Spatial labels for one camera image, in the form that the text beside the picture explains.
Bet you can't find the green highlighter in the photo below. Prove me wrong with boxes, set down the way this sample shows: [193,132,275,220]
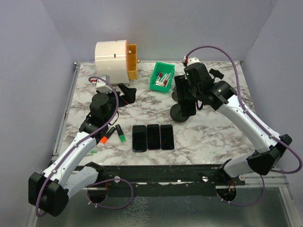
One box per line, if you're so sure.
[116,124,126,142]

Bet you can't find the green plastic bin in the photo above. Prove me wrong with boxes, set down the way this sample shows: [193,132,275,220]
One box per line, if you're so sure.
[150,62,175,93]

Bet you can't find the brown base phone stand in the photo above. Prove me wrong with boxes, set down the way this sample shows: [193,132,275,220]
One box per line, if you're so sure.
[171,86,178,102]

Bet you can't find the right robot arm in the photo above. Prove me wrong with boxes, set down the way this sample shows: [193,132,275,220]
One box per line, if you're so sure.
[174,62,292,185]

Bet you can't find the black front mounting rail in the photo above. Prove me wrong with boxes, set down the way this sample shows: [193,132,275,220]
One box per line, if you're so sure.
[86,162,245,197]

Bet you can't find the orange highlighter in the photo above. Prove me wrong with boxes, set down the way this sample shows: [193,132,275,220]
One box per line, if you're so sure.
[100,127,116,144]

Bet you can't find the markers in green bin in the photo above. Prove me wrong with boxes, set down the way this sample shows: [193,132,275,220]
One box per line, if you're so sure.
[155,73,171,87]

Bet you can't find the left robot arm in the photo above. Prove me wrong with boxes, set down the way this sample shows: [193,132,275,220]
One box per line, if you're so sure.
[28,84,137,217]

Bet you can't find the purple edged phone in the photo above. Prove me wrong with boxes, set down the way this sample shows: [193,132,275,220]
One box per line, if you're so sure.
[147,124,161,150]

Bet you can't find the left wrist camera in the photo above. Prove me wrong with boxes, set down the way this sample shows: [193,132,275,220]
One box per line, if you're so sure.
[95,75,112,93]

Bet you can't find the white round drawer cabinet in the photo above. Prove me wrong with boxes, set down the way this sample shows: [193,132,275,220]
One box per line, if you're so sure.
[95,40,129,84]

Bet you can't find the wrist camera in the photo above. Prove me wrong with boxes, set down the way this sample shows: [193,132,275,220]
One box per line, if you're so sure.
[182,56,200,67]
[95,75,112,93]

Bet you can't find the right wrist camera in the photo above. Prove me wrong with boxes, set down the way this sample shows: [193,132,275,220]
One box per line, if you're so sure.
[182,56,200,67]

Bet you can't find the black phone stand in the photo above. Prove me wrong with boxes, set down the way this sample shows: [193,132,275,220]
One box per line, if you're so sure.
[209,69,224,83]
[170,104,189,122]

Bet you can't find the green capped marker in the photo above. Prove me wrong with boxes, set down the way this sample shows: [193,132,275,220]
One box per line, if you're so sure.
[86,149,98,156]

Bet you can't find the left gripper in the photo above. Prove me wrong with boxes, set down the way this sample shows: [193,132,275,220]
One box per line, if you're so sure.
[98,83,136,124]

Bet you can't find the orange drawer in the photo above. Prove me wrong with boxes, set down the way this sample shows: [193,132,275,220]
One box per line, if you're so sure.
[127,44,139,80]

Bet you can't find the black phone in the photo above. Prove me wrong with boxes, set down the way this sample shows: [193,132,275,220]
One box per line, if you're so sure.
[132,125,147,152]

